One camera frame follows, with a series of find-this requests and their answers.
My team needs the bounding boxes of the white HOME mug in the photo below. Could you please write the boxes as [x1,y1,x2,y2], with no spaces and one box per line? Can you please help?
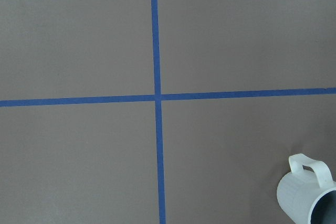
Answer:
[276,153,335,223]

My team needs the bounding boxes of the brown paper table cover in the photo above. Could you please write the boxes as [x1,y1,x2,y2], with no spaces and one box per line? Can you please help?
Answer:
[1,0,335,223]

